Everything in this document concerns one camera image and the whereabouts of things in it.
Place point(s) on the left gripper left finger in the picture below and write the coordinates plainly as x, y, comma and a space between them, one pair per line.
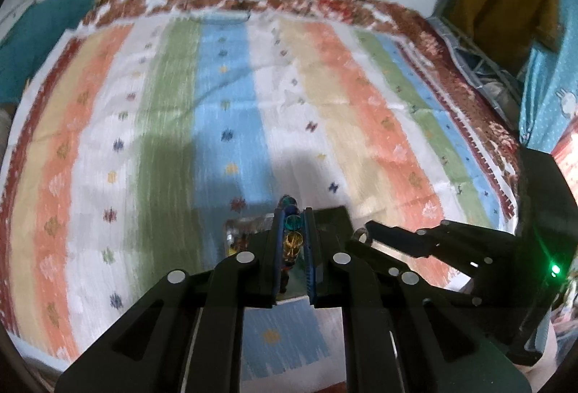
185, 333

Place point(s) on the striped colourful woven cloth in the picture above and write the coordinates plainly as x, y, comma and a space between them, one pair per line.
136, 143

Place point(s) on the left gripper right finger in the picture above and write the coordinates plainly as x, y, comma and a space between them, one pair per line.
390, 345

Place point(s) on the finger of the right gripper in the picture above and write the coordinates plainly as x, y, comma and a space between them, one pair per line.
404, 241
360, 244

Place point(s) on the light blue dotted fabric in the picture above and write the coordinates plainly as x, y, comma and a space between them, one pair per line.
549, 101

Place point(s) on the jewelry box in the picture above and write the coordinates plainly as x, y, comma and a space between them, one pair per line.
293, 283

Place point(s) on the teal blanket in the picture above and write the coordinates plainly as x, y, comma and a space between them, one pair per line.
32, 38

